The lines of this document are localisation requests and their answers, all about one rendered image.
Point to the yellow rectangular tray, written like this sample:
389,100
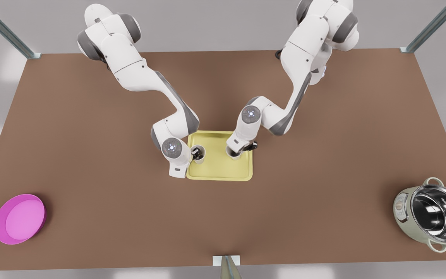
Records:
223,164

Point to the silver frame post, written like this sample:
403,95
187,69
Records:
2,27
432,25
229,267

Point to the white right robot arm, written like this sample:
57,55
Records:
130,62

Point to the pink round bowl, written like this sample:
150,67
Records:
19,219

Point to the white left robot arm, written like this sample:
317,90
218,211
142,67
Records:
308,46

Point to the pale green steel pot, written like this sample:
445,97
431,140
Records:
432,215

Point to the white IKEA cup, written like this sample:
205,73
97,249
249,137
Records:
199,155
234,155

